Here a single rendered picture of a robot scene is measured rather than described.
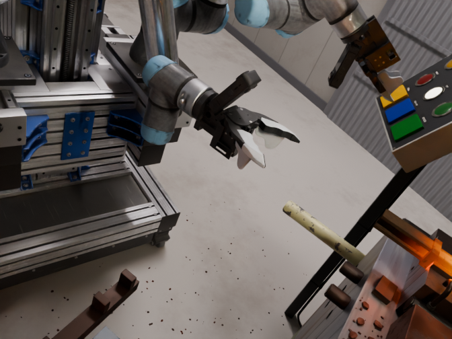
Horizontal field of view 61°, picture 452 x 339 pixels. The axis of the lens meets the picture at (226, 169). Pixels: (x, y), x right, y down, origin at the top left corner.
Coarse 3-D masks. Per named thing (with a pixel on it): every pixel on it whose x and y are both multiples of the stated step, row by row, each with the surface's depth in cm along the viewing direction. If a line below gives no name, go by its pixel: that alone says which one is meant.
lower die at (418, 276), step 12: (444, 240) 70; (432, 264) 62; (408, 276) 69; (420, 276) 63; (432, 276) 60; (444, 276) 61; (408, 288) 64; (420, 288) 59; (432, 288) 58; (444, 288) 59; (420, 300) 60; (432, 300) 59; (444, 300) 58; (444, 312) 58
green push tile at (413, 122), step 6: (414, 114) 102; (402, 120) 104; (408, 120) 102; (414, 120) 100; (420, 120) 99; (396, 126) 103; (402, 126) 101; (408, 126) 100; (414, 126) 98; (420, 126) 96; (396, 132) 102; (402, 132) 100; (408, 132) 98; (414, 132) 97; (396, 138) 100; (402, 138) 99
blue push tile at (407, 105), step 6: (402, 102) 110; (408, 102) 108; (390, 108) 112; (396, 108) 110; (402, 108) 108; (408, 108) 106; (414, 108) 104; (390, 114) 110; (396, 114) 108; (402, 114) 106; (390, 120) 108; (396, 120) 107
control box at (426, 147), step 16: (416, 80) 116; (432, 80) 110; (448, 80) 104; (416, 96) 109; (448, 96) 99; (384, 112) 114; (416, 112) 103; (432, 112) 98; (448, 112) 94; (384, 128) 109; (432, 128) 94; (448, 128) 92; (400, 144) 98; (416, 144) 95; (432, 144) 95; (448, 144) 94; (400, 160) 99; (416, 160) 98; (432, 160) 97
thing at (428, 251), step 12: (384, 216) 65; (396, 216) 66; (384, 228) 66; (396, 228) 64; (408, 228) 65; (396, 240) 65; (408, 240) 65; (420, 240) 63; (432, 240) 64; (420, 252) 64; (432, 252) 61; (444, 252) 63; (420, 264) 63; (444, 264) 62
